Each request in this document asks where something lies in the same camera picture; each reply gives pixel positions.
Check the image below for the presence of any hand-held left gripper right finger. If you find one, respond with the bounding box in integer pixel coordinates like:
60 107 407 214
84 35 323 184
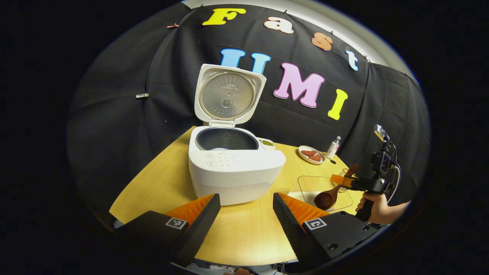
273 192 390 270

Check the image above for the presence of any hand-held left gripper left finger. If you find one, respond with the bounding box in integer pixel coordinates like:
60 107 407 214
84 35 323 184
113 193 221 268

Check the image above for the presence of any brown wooden spoon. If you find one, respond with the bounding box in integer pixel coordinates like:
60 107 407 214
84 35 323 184
314 164 359 211

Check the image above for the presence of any white rice cooker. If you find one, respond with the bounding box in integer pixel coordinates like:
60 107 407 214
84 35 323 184
188 63 287 206

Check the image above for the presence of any clear bottle with pink label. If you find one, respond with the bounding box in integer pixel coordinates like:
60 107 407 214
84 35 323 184
326 136 342 160

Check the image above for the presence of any round white plate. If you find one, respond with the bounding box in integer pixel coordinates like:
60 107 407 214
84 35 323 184
298 146 326 165

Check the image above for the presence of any black backdrop cloth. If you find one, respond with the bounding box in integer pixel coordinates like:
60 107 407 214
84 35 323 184
66 4 431 226

